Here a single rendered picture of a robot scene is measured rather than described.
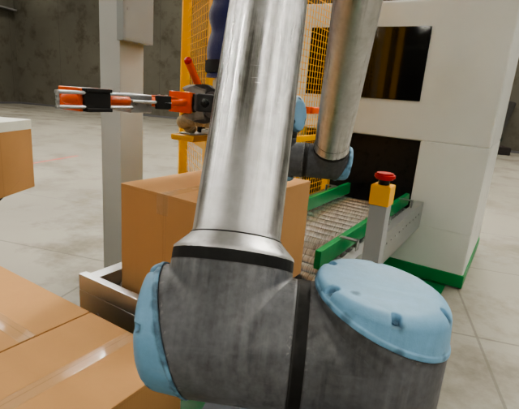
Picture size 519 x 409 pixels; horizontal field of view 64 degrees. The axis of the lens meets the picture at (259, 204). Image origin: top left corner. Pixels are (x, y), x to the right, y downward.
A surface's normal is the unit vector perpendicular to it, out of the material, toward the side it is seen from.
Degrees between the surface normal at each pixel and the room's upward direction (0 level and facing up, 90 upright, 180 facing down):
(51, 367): 0
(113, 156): 90
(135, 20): 90
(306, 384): 84
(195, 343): 67
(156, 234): 90
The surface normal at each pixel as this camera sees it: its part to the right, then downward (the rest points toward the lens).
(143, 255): -0.55, 0.18
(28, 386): 0.07, -0.96
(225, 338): -0.07, -0.24
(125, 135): 0.84, 0.20
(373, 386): -0.15, 0.22
